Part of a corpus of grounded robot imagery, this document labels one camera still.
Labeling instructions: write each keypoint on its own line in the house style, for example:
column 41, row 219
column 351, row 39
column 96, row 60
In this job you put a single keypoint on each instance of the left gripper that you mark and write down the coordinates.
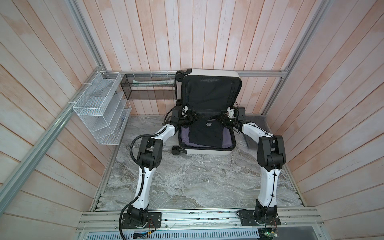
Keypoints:
column 190, row 120

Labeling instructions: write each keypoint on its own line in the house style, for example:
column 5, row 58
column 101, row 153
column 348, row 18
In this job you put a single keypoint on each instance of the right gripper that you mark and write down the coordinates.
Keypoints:
column 223, row 119

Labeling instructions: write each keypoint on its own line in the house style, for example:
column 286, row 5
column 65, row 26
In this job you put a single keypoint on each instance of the purple towel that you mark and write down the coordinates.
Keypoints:
column 184, row 139

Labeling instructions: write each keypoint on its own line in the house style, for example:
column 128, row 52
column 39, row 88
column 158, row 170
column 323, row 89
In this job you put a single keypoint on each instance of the black t-shirt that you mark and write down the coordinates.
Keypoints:
column 202, row 126

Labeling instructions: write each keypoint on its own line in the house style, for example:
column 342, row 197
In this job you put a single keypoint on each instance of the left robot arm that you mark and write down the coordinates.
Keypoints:
column 146, row 152

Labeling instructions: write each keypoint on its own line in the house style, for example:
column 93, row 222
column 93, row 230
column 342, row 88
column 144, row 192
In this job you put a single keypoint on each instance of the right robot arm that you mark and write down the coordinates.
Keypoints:
column 271, row 157

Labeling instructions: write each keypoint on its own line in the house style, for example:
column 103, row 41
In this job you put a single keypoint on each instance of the grey folded towel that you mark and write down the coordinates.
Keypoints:
column 261, row 122

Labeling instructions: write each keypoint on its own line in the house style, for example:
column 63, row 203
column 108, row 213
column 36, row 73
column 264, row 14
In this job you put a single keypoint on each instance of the white and black suitcase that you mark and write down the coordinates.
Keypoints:
column 208, row 93

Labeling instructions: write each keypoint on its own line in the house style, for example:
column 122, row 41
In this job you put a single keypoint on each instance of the green circuit board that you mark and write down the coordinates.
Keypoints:
column 267, row 234

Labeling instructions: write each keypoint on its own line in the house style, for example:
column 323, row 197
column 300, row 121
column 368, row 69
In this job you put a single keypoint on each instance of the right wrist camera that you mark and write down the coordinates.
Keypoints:
column 231, row 113

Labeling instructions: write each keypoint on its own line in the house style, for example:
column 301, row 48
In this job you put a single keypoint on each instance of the black mesh wall basket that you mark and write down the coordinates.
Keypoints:
column 149, row 87

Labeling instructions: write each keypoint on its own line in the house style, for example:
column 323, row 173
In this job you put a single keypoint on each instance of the white wire mesh rack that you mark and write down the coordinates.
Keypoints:
column 103, row 108

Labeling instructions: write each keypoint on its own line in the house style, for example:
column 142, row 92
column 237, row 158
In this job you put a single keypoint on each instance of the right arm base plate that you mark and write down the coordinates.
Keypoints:
column 254, row 218

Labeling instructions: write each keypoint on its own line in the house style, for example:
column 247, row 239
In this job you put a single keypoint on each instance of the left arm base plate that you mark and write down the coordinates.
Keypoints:
column 144, row 220

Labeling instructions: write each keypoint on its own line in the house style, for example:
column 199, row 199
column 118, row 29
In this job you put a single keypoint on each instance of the aluminium front rail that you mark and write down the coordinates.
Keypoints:
column 201, row 219

